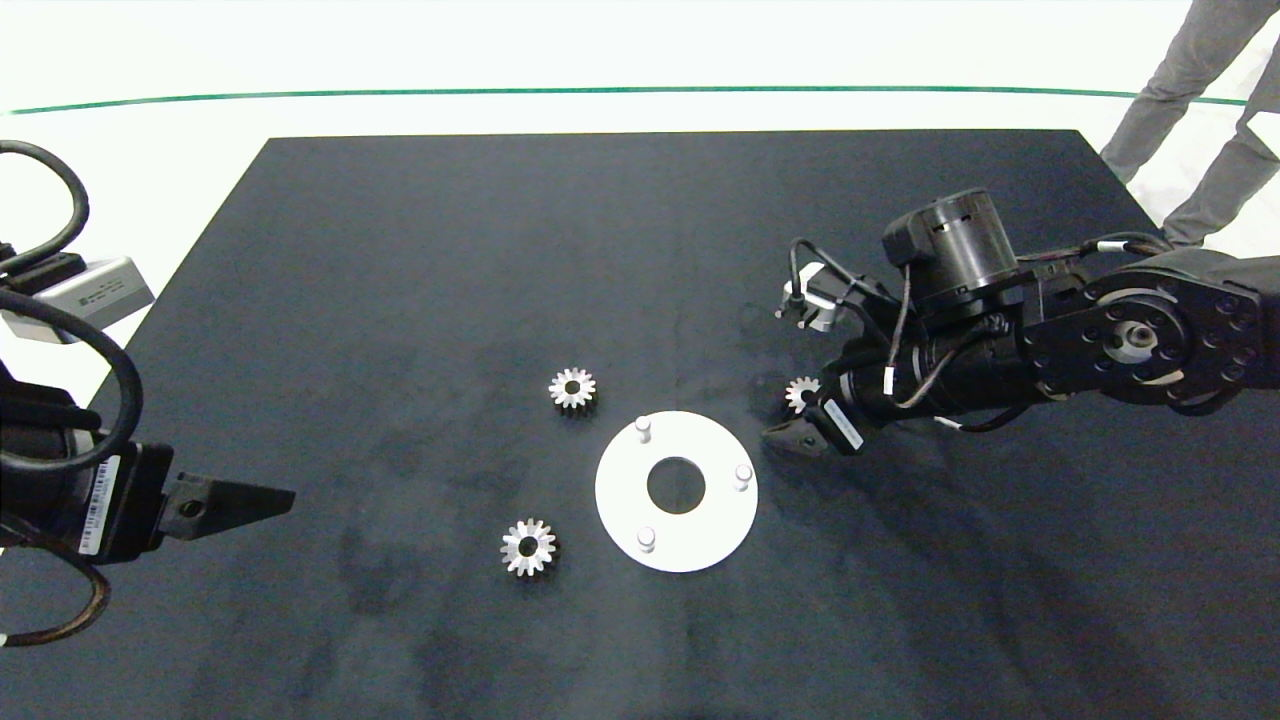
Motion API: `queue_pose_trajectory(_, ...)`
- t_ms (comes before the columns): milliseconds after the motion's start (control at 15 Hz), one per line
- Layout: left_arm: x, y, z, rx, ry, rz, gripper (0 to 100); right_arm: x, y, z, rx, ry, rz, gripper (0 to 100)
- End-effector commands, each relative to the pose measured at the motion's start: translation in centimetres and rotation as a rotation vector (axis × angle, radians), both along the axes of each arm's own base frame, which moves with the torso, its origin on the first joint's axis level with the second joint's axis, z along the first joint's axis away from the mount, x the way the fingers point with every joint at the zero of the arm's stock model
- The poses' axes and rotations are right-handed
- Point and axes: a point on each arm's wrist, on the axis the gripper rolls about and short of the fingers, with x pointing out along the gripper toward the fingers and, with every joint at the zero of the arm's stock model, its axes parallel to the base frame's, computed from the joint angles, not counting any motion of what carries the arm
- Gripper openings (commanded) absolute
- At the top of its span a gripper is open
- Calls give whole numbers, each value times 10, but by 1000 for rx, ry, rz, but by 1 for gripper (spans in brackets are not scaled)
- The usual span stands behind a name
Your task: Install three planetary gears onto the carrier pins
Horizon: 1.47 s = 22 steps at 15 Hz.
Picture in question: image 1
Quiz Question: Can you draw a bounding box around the round white pinned plate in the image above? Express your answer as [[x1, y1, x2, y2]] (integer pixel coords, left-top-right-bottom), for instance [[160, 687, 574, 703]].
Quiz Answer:
[[595, 410, 759, 574]]

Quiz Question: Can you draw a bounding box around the dark mat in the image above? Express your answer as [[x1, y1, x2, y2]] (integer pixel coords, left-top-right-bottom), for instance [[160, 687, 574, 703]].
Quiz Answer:
[[0, 130, 1280, 720]]

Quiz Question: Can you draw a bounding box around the person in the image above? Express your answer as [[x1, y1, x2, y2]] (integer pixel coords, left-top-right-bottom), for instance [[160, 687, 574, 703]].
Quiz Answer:
[[1100, 0, 1280, 249]]

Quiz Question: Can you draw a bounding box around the thin cable with white tag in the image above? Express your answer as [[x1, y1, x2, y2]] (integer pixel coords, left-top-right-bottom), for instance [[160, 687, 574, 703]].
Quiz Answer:
[[935, 402, 1032, 435], [883, 262, 961, 412], [1020, 231, 1174, 267]]

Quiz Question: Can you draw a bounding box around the thin brown cable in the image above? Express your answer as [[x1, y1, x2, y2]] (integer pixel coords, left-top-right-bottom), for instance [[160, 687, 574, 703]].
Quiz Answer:
[[0, 520, 112, 647]]

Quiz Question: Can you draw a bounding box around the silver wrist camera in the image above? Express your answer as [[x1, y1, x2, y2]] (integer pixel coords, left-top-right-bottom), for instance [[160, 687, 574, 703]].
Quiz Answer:
[[0, 257, 156, 346], [776, 264, 851, 334]]

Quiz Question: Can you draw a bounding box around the thick black cable loop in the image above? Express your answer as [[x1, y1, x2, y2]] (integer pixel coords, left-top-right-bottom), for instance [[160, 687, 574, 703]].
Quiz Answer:
[[0, 288, 145, 473]]

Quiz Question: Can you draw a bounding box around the thick black camera cable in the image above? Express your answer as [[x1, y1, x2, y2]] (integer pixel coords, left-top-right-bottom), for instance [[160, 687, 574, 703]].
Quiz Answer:
[[0, 139, 92, 277]]

